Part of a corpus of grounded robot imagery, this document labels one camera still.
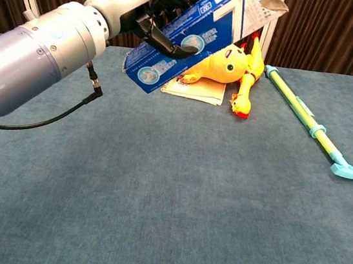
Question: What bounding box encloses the blue toothpaste box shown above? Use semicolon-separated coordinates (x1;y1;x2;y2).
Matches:
119;0;291;111

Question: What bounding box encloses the tan spiral notebook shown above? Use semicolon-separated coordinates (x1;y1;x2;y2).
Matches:
159;70;228;107

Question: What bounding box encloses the yellow plush toy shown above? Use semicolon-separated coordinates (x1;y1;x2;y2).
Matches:
182;38;252;92

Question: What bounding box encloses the yellow rubber chicken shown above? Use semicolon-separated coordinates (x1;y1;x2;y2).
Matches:
227;29;270;121

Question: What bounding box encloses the blue felt table mat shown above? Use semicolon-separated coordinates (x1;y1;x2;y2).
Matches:
0;29;353;264

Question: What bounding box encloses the dark brown curtain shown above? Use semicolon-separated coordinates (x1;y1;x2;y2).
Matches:
0;0;353;85

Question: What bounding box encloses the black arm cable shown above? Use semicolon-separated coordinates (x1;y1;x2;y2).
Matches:
0;49;107;143

